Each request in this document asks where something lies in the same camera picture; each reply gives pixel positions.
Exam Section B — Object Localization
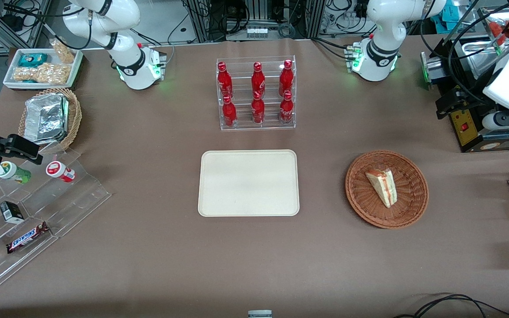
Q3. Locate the triangular sandwich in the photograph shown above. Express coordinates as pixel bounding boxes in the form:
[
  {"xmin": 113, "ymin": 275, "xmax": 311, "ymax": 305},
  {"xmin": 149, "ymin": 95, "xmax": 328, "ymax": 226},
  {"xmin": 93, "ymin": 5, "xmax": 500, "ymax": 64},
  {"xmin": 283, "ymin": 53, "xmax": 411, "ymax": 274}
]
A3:
[{"xmin": 365, "ymin": 168, "xmax": 398, "ymax": 208}]

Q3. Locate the light tan wicker basket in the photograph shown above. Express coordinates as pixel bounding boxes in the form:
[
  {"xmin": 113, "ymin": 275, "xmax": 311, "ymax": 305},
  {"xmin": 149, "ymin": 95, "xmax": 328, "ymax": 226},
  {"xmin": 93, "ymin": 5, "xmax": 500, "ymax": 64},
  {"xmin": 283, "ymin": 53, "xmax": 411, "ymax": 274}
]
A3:
[{"xmin": 18, "ymin": 87, "xmax": 83, "ymax": 153}]

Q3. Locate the white rectangular snack tray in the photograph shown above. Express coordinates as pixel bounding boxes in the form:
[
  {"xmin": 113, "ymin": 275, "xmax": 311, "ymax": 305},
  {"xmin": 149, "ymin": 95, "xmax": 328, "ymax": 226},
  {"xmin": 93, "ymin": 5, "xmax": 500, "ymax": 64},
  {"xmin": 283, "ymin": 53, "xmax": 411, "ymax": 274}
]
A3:
[{"xmin": 3, "ymin": 48, "xmax": 84, "ymax": 91}]

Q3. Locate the brown wicker basket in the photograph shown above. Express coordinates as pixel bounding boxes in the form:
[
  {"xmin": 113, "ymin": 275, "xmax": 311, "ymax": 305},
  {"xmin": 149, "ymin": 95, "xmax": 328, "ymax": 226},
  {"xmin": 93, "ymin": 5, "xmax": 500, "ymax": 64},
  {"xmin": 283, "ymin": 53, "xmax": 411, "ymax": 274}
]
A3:
[{"xmin": 345, "ymin": 150, "xmax": 429, "ymax": 229}]

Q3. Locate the cream plastic tray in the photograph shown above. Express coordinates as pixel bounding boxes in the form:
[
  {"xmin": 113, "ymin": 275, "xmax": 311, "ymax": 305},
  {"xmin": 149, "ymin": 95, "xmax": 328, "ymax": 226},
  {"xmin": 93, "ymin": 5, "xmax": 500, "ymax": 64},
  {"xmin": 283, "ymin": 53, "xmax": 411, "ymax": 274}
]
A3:
[{"xmin": 198, "ymin": 150, "xmax": 300, "ymax": 217}]

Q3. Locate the green drink bottle white cap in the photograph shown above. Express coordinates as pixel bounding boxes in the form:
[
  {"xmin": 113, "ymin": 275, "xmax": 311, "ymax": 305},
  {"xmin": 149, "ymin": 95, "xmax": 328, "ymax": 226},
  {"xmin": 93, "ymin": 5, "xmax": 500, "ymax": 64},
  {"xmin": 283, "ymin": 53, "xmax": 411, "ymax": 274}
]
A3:
[{"xmin": 0, "ymin": 161, "xmax": 32, "ymax": 185}]

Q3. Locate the black food warmer cabinet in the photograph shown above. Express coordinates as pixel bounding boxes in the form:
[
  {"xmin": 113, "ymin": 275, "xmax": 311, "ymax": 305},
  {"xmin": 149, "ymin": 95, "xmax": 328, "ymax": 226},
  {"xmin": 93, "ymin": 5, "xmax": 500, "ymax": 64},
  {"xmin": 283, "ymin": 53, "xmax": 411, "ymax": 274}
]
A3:
[{"xmin": 420, "ymin": 7, "xmax": 509, "ymax": 153}]

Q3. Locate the silver foil packet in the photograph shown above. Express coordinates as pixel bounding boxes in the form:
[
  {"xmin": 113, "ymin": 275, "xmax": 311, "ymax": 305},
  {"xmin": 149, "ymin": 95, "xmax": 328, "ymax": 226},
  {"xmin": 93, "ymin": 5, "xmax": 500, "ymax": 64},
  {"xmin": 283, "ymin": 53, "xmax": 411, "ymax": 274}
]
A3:
[{"xmin": 23, "ymin": 93, "xmax": 70, "ymax": 144}]

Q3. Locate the red drink bottle white cap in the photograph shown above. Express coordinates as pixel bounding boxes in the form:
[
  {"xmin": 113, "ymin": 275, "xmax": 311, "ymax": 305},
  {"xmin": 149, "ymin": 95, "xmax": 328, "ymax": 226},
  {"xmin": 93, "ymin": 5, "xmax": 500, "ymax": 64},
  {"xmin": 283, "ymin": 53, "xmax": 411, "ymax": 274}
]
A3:
[{"xmin": 46, "ymin": 161, "xmax": 76, "ymax": 183}]

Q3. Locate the small black box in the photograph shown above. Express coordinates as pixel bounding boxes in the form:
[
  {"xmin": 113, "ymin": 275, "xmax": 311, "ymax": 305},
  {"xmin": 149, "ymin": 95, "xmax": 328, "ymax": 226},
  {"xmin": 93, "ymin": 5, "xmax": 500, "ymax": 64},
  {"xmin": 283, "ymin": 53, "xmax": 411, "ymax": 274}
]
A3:
[{"xmin": 0, "ymin": 201, "xmax": 25, "ymax": 224}]

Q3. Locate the orange food in warmer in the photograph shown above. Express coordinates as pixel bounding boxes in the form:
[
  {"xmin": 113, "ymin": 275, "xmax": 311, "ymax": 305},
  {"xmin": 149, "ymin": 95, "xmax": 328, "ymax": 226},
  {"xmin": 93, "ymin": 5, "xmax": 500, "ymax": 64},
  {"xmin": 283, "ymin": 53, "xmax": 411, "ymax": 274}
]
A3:
[{"xmin": 486, "ymin": 20, "xmax": 509, "ymax": 45}]

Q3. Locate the large clear nut snack bag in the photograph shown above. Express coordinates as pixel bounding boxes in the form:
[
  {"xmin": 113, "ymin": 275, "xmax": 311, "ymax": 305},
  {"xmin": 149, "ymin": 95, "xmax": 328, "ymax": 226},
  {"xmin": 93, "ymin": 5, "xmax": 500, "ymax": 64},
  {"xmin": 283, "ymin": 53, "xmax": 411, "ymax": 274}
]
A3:
[{"xmin": 12, "ymin": 62, "xmax": 71, "ymax": 85}]

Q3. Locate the clear acrylic stepped display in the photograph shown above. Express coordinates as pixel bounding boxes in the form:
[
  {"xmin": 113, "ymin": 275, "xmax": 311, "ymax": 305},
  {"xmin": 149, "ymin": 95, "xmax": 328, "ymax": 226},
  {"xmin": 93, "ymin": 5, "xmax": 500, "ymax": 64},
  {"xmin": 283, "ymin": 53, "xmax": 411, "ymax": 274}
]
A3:
[{"xmin": 0, "ymin": 148, "xmax": 112, "ymax": 299}]

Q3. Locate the snickers chocolate bar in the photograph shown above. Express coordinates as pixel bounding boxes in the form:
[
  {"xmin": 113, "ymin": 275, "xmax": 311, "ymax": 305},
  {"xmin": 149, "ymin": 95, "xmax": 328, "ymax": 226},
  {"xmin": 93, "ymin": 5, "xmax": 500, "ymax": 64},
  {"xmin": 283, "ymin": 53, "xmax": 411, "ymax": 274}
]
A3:
[{"xmin": 6, "ymin": 222, "xmax": 51, "ymax": 254}]

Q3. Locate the teal cardboard box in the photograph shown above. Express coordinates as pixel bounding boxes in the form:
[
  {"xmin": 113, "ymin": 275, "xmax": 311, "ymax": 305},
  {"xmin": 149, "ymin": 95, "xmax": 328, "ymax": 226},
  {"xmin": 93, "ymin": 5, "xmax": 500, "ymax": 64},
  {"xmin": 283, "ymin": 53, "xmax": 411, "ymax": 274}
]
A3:
[{"xmin": 431, "ymin": 0, "xmax": 472, "ymax": 23}]

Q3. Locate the teal snack packet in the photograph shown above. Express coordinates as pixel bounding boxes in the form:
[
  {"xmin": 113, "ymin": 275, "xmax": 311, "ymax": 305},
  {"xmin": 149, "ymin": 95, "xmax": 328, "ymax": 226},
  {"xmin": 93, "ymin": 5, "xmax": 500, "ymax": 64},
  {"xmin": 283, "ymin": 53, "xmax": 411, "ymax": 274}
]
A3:
[{"xmin": 18, "ymin": 53, "xmax": 49, "ymax": 68}]

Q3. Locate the small clear nut snack bag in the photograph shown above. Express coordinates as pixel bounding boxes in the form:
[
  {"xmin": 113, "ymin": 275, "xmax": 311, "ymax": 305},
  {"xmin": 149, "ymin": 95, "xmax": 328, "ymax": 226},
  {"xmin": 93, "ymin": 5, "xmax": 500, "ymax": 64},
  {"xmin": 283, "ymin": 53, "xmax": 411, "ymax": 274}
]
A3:
[{"xmin": 50, "ymin": 38, "xmax": 76, "ymax": 64}]

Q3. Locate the red cola bottle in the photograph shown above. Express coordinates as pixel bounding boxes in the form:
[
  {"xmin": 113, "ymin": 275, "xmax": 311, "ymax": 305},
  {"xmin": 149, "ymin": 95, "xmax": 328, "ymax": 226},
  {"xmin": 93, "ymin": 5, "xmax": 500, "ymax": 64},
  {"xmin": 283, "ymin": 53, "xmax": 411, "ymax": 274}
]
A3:
[
  {"xmin": 222, "ymin": 95, "xmax": 238, "ymax": 128},
  {"xmin": 217, "ymin": 62, "xmax": 233, "ymax": 99},
  {"xmin": 251, "ymin": 91, "xmax": 266, "ymax": 125},
  {"xmin": 279, "ymin": 60, "xmax": 294, "ymax": 96},
  {"xmin": 251, "ymin": 62, "xmax": 266, "ymax": 95},
  {"xmin": 279, "ymin": 91, "xmax": 294, "ymax": 125}
]

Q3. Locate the clear acrylic bottle rack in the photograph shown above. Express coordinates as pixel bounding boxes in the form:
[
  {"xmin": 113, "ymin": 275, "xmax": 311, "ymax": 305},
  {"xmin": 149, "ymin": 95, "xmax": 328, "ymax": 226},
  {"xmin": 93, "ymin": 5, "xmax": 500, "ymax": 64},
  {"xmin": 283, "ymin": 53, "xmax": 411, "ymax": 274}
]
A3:
[{"xmin": 216, "ymin": 55, "xmax": 297, "ymax": 131}]

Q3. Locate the black floor cable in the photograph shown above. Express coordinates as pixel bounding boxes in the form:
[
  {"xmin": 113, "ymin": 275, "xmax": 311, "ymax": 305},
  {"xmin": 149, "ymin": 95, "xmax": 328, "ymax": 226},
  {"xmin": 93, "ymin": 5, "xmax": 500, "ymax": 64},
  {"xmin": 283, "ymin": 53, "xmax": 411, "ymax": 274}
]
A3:
[{"xmin": 393, "ymin": 293, "xmax": 509, "ymax": 318}]

